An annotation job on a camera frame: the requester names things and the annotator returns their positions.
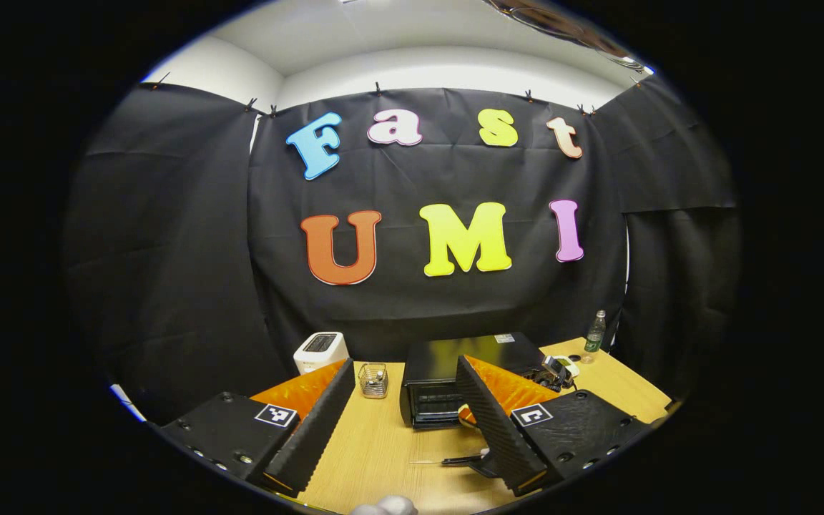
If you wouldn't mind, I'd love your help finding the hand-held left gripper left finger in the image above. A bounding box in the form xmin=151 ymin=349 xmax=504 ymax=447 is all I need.
xmin=160 ymin=358 xmax=356 ymax=499

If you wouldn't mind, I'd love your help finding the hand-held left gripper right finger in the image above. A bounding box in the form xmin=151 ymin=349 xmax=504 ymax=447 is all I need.
xmin=454 ymin=355 xmax=654 ymax=498

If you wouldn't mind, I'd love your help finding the black electric oven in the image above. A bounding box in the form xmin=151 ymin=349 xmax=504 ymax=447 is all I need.
xmin=398 ymin=332 xmax=550 ymax=479

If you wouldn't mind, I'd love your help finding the clear plastic water bottle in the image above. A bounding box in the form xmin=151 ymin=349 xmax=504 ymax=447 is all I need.
xmin=582 ymin=310 xmax=608 ymax=365

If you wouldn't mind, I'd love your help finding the white toaster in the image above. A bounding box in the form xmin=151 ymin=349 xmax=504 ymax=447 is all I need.
xmin=293 ymin=331 xmax=350 ymax=376

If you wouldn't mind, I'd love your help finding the black backdrop cloth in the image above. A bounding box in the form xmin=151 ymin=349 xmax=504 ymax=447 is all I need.
xmin=62 ymin=75 xmax=742 ymax=423

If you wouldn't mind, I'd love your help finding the small wire mesh basket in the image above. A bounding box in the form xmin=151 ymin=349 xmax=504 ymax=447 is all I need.
xmin=358 ymin=362 xmax=391 ymax=400

